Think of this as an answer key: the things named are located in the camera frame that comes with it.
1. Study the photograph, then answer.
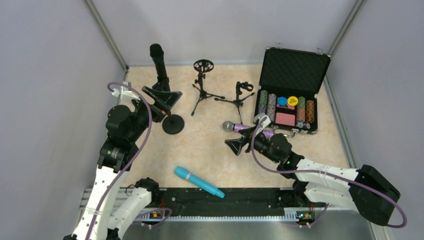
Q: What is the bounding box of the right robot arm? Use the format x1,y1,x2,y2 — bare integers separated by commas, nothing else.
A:
222,113,405,227

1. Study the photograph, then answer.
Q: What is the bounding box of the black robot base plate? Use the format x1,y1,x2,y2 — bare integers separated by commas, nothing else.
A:
140,187,325,217

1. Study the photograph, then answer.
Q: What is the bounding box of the purple glitter microphone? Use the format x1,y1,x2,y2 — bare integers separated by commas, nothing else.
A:
222,120,275,140

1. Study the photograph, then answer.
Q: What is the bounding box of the teal toy microphone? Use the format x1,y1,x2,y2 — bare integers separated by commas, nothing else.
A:
174,166,225,199

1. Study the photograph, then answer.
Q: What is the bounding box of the black poker chip case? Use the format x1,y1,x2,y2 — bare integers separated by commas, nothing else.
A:
254,47,332,135

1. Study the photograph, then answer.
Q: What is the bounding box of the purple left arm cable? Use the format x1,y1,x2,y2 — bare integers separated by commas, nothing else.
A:
84,81,173,240

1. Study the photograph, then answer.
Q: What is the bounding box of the black round-base mic stand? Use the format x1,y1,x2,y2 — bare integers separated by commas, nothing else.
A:
141,77,186,136

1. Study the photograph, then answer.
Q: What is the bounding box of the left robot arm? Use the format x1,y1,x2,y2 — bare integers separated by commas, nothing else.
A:
64,81,183,240

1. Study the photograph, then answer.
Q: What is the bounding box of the brown poker chip stack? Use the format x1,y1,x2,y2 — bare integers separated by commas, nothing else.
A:
305,100,315,124

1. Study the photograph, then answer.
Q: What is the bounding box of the blue orange poker chip stack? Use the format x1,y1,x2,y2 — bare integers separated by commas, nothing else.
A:
266,93,277,122

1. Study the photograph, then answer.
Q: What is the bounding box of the black tripod shock-mount stand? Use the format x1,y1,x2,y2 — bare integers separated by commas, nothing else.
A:
191,59,226,116

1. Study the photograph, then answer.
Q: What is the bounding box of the purple poker chip stack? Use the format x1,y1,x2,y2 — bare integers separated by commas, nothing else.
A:
258,90,268,115

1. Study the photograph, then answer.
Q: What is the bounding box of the white cable duct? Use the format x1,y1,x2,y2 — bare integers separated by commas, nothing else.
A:
135,210,316,228

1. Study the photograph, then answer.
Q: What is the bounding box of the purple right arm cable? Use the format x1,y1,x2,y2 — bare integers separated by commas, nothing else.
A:
250,116,408,229

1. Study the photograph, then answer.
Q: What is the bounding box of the black tripod stand with clip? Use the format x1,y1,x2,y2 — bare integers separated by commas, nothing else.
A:
214,81,255,124

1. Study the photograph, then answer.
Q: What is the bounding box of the yellow dealer chip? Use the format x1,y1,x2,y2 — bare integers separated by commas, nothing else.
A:
287,96,299,107

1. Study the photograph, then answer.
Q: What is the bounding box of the blue dealer chip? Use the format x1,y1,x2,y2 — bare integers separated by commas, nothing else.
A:
276,97,288,107

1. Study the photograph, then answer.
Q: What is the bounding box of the green poker chip stack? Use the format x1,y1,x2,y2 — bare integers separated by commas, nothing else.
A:
296,96,306,122

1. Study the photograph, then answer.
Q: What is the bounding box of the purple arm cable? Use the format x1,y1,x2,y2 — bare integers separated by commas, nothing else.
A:
84,81,173,240
250,116,408,229

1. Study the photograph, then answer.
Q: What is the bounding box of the black microphone orange end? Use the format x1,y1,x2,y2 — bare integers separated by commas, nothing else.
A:
149,43,171,92

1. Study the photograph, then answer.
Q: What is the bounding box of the red playing card deck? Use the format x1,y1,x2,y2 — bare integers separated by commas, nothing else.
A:
274,112,296,127

